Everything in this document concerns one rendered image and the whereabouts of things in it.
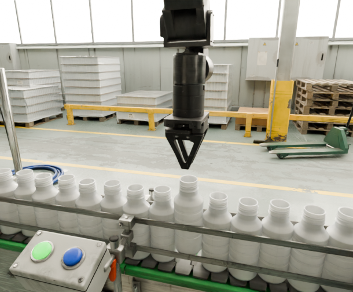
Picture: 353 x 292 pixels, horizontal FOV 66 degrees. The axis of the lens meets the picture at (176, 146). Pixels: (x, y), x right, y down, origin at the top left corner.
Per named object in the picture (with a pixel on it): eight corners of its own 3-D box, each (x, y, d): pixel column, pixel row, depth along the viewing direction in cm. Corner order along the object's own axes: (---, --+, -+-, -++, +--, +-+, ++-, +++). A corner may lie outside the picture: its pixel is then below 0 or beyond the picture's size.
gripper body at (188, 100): (209, 120, 54) (210, 82, 52) (200, 132, 44) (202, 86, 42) (177, 119, 55) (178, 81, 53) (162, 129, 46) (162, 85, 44)
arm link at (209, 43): (158, 11, 44) (212, 7, 42) (177, 22, 55) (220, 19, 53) (161, 86, 48) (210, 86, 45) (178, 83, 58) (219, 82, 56)
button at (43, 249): (56, 247, 47) (53, 241, 46) (46, 262, 45) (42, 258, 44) (41, 244, 48) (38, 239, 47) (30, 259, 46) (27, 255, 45)
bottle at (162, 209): (147, 250, 63) (143, 186, 58) (171, 243, 65) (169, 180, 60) (156, 267, 58) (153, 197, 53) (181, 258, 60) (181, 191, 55)
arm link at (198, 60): (168, 47, 44) (203, 47, 43) (179, 50, 51) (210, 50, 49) (168, 90, 46) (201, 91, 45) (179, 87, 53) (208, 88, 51)
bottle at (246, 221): (227, 281, 54) (232, 208, 49) (227, 260, 60) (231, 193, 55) (258, 284, 53) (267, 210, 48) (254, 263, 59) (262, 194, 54)
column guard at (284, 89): (285, 139, 509) (293, 79, 476) (287, 145, 478) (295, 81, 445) (263, 138, 519) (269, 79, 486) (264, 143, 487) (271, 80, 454)
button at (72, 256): (86, 252, 46) (84, 248, 45) (77, 269, 43) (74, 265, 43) (71, 249, 46) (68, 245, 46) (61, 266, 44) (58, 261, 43)
